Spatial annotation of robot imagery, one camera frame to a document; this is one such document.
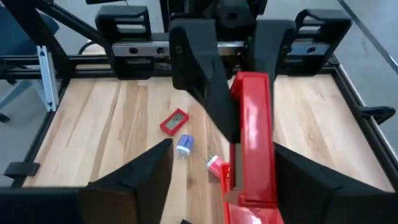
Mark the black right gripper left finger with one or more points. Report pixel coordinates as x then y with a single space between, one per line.
133 193

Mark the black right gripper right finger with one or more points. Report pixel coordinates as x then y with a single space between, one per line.
317 199

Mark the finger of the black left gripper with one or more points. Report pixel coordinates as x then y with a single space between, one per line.
199 62
270 46

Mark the red digital thermometer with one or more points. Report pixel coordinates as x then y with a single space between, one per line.
174 122
255 124

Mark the small silver-blue piece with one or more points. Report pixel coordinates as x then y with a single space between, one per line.
185 143

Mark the black table clamp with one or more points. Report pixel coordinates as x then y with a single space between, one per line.
376 113

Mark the silver aluminium extrusion post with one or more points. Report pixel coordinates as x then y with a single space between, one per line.
46 77

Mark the red power adapter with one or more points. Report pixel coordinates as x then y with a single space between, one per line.
214 166

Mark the black aluminium table frame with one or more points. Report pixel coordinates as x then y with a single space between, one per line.
35 146

